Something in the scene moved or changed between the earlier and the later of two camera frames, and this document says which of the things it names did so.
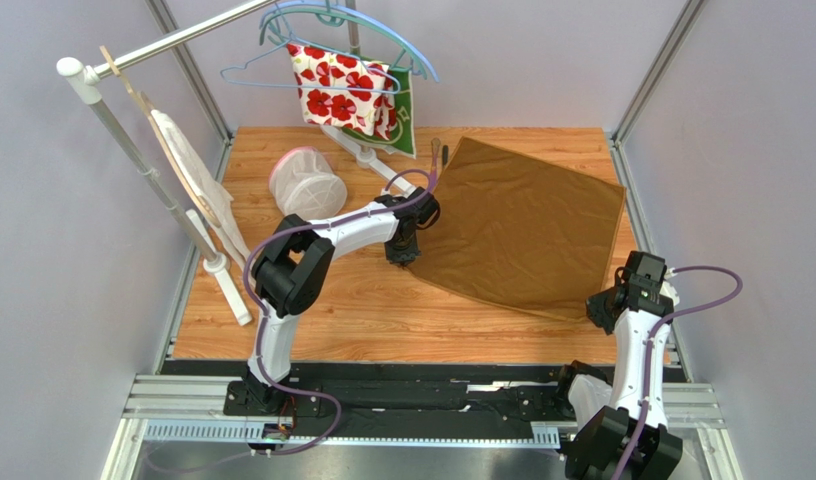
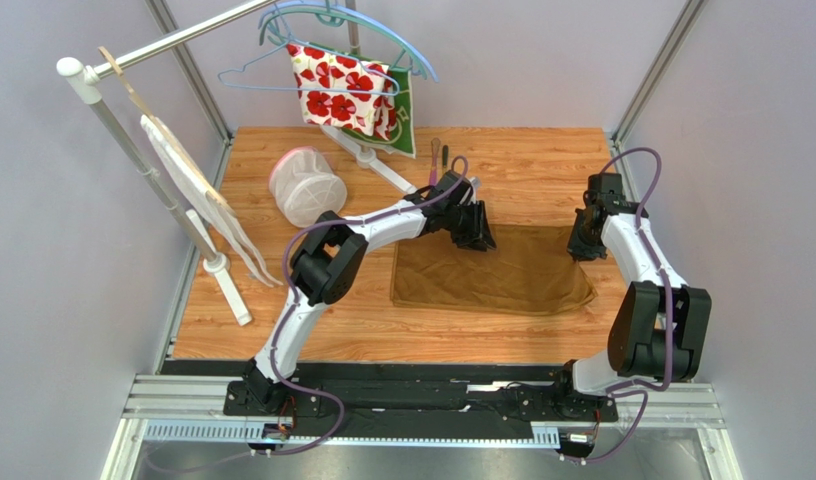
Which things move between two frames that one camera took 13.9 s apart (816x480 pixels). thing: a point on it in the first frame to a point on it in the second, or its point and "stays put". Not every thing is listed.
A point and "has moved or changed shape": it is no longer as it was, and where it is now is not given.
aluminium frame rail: [194, 408] stays put
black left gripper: [403, 257] to [480, 236]
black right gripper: [602, 311] to [584, 242]
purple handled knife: [434, 173] stays put
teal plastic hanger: [334, 18] stays put
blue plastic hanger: [358, 14] stays put
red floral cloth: [346, 91] stays put
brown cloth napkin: [521, 233] has moved or changed shape
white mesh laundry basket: [302, 182] stays put
